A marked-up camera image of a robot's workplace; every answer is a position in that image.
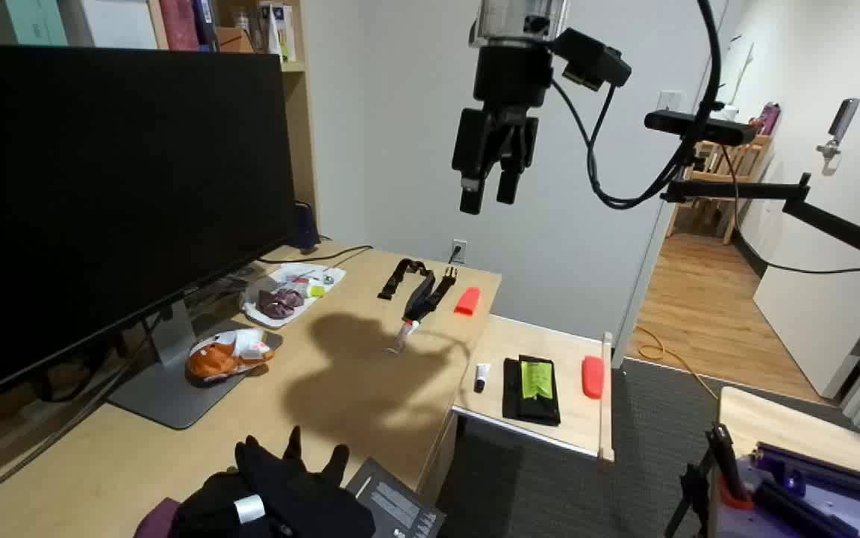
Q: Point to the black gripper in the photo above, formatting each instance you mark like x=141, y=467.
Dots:
x=512, y=74

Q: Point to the orange plastic cup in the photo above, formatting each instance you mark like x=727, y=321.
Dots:
x=467, y=299

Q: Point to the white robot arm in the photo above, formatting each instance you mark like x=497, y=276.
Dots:
x=521, y=16

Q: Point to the orange oblong object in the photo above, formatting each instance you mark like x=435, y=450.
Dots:
x=591, y=378

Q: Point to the small white tube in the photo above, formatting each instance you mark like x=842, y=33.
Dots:
x=480, y=373

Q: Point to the black case with green item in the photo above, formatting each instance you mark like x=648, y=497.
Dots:
x=531, y=388

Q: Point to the small wooden shelf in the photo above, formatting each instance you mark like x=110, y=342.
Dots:
x=727, y=184

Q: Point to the plate with dark items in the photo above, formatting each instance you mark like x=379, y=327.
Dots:
x=285, y=293

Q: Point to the black calculator device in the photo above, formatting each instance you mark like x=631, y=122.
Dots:
x=394, y=506

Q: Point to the grey monitor stand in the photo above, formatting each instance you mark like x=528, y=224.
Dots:
x=177, y=373

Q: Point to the black tripod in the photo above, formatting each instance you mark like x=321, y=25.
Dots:
x=715, y=478

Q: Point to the black gloves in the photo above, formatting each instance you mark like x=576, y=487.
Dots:
x=285, y=493

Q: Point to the black computer monitor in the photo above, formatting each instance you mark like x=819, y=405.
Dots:
x=103, y=198

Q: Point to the purple plastic parts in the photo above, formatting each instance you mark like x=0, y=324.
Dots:
x=819, y=487

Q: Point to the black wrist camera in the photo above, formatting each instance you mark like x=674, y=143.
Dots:
x=591, y=56

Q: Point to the black stereo camera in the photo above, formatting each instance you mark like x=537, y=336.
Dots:
x=698, y=122

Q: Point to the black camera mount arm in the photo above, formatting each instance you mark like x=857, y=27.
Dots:
x=806, y=213

